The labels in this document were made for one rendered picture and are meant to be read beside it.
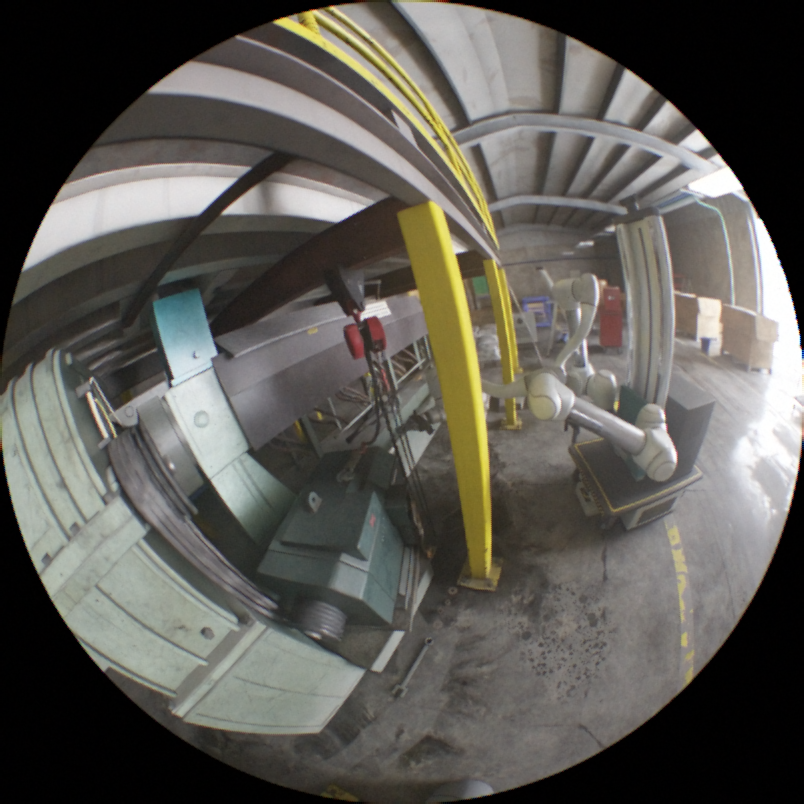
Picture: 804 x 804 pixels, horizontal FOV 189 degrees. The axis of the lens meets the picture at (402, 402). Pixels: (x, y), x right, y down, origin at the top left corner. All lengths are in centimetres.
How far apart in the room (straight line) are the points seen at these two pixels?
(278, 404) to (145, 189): 109
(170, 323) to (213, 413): 44
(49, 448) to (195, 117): 60
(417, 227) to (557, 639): 174
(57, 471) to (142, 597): 33
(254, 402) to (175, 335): 49
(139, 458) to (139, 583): 30
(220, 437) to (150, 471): 63
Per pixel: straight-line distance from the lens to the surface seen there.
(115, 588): 74
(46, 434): 70
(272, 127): 33
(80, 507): 67
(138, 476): 61
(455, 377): 66
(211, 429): 118
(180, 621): 80
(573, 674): 152
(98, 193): 84
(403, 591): 115
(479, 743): 149
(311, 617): 90
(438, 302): 62
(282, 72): 51
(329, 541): 80
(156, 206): 79
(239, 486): 127
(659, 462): 111
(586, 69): 613
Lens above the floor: 144
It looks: 22 degrees down
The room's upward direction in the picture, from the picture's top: 15 degrees counter-clockwise
